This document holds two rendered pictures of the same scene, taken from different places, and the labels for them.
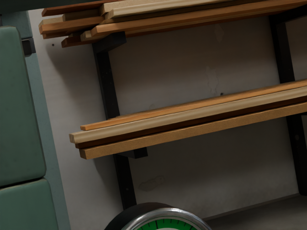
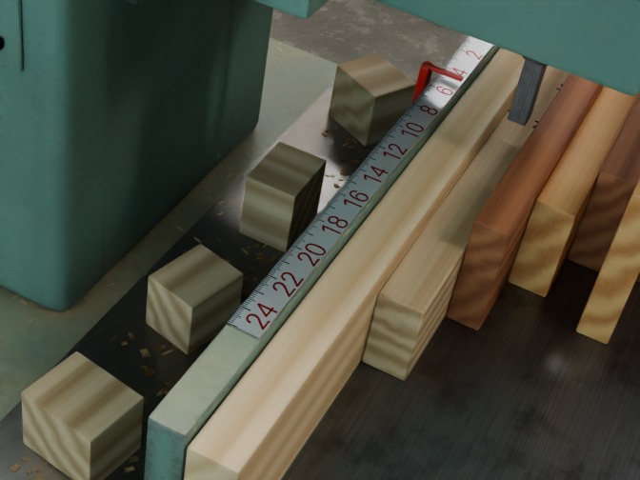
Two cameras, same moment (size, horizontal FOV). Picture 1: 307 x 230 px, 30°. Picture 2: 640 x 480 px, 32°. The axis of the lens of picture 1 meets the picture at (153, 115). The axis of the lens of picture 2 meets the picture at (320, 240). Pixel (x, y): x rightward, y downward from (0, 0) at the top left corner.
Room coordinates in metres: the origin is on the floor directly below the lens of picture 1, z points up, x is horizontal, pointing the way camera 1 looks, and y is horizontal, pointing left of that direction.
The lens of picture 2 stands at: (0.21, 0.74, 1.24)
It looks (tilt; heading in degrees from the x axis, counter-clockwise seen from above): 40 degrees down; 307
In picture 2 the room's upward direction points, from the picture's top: 11 degrees clockwise
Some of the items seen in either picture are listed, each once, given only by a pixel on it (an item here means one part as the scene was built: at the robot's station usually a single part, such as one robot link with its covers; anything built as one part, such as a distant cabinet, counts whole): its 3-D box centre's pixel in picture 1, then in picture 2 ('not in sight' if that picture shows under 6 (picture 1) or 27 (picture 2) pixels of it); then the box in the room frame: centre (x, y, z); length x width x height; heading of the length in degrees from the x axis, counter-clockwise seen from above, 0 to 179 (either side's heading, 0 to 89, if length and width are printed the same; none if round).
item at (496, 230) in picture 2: not in sight; (558, 142); (0.41, 0.29, 0.93); 0.24 x 0.02 x 0.06; 107
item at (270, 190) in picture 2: not in sight; (282, 196); (0.55, 0.33, 0.82); 0.04 x 0.03 x 0.04; 108
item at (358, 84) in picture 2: not in sight; (371, 99); (0.59, 0.21, 0.82); 0.04 x 0.04 x 0.04; 81
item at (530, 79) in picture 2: not in sight; (532, 73); (0.42, 0.32, 0.97); 0.01 x 0.01 x 0.05; 17
